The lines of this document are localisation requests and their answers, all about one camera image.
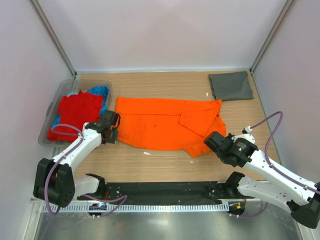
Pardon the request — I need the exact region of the orange t shirt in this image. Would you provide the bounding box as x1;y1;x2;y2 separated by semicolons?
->
115;97;227;157

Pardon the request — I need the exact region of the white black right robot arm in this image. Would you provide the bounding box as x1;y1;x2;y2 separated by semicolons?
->
204;131;320;229

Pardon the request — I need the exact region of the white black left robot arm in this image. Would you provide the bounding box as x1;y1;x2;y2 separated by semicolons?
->
33;110;121;208

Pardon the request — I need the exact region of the red t shirt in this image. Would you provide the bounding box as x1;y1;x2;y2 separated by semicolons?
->
47;86;108;143

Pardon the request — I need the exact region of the clear plastic bin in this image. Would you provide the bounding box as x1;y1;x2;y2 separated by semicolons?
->
38;79;112;148

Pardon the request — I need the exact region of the folded grey t shirt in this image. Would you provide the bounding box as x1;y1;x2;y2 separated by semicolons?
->
208;71;254;102

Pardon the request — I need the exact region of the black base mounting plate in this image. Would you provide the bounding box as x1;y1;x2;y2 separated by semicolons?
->
90;181;244;206

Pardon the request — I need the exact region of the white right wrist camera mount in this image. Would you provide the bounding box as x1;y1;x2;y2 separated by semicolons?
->
242;125;256;144

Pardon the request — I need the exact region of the white slotted cable duct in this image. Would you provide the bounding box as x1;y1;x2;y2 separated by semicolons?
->
41;202;230;213

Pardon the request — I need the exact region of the left aluminium frame post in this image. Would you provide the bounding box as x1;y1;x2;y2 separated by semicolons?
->
29;0;77;79

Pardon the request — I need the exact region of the aluminium frame post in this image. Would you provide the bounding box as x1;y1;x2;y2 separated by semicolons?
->
249;0;297;75
29;0;77;79

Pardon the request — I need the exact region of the right aluminium frame post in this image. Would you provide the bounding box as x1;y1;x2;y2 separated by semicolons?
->
249;0;297;75

